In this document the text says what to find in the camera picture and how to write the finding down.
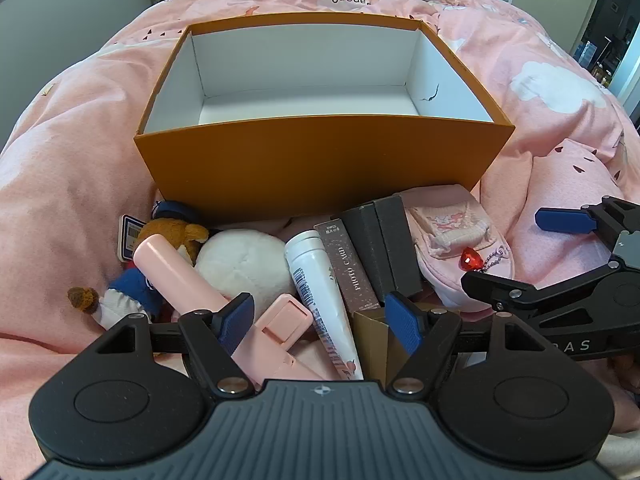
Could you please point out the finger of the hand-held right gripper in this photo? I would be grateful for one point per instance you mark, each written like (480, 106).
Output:
(562, 220)
(530, 296)

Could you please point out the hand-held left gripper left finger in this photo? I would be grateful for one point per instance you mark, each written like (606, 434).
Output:
(235, 322)

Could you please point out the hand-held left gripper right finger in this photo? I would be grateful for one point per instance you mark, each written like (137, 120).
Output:
(405, 327)

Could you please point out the white panda plush toy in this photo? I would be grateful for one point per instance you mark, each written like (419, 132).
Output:
(235, 260)

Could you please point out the mauve card box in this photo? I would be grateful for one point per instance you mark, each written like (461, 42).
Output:
(350, 270)

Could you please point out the pink cylinder bottle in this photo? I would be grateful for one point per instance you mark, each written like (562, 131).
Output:
(170, 270)

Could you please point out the pink fabric pouch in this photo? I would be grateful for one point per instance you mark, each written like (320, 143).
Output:
(450, 220)

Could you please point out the orange cardboard box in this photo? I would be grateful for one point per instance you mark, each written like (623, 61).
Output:
(320, 170)

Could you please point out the small brown cardboard box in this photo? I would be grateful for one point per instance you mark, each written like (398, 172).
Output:
(372, 345)

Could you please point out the black rectangular box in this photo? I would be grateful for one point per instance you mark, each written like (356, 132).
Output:
(400, 245)
(367, 245)

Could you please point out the white squeeze tube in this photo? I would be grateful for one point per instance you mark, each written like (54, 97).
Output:
(320, 290)

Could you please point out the brown teddy bear plush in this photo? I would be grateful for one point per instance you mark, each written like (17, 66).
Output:
(165, 232)

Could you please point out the paper hang tag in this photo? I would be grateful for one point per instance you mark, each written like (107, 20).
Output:
(129, 237)

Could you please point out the pink printed blanket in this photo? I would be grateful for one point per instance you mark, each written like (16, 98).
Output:
(75, 185)

